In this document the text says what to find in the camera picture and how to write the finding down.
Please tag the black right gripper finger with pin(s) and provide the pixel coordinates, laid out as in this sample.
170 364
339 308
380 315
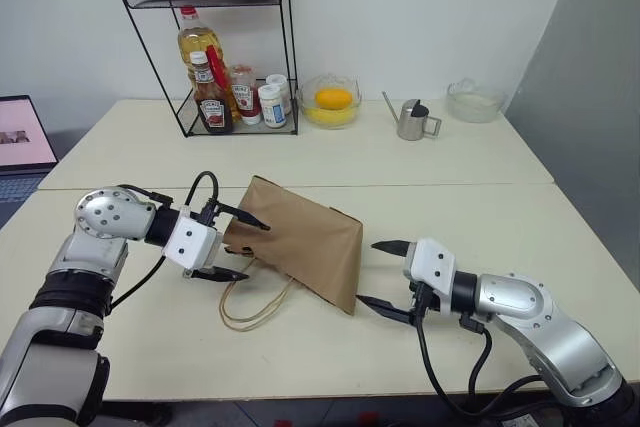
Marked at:
387 309
395 248

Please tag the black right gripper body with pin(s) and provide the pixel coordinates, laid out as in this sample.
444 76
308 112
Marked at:
415 299

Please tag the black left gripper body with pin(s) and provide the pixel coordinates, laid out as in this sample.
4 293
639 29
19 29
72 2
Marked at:
221 212

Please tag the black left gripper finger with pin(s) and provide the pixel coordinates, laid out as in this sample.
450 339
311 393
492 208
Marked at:
245 218
220 275

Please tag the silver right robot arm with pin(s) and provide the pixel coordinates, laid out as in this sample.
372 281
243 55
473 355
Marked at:
530 312

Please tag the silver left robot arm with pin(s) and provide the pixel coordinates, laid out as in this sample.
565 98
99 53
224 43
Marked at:
100 217

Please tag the brown paper bag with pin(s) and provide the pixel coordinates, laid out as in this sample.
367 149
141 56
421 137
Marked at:
305 242

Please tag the glass ketchup bottle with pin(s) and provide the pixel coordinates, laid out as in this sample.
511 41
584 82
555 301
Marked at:
212 107

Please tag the white seasoning jar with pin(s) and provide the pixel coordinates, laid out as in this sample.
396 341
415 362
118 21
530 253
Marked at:
280 82
273 107

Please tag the red squeeze ketchup bottle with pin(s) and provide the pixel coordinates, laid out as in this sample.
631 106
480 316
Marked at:
245 94

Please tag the stainless steel oil pot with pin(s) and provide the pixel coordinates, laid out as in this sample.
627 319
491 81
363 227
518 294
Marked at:
412 122

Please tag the glass bowl with fruit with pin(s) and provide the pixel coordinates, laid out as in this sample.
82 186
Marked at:
330 117

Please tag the yellow fruit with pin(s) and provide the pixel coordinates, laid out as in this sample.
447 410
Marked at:
334 99

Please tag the clear glass bowl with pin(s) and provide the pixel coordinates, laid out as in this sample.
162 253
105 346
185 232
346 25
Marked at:
475 104

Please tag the laptop with pink screen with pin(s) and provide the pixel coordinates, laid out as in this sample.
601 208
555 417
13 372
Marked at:
20 132

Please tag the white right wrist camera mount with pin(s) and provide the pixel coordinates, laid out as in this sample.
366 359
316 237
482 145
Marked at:
432 262

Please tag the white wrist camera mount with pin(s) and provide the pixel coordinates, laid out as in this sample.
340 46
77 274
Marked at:
192 242
432 262

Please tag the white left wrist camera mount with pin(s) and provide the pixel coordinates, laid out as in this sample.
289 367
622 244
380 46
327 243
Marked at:
192 242

